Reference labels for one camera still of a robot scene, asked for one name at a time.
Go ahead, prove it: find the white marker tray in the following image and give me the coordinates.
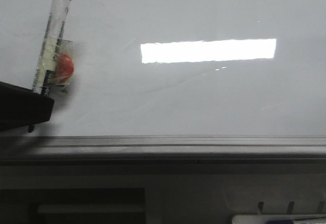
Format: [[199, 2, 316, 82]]
[[229, 190, 325, 223]]

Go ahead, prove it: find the white whiteboard with aluminium frame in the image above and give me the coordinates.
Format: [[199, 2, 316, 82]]
[[1, 0, 325, 161]]

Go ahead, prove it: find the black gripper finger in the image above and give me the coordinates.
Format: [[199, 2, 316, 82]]
[[1, 82, 55, 133]]

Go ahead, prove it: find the dark eraser slot holder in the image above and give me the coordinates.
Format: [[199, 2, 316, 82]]
[[1, 188, 146, 223]]

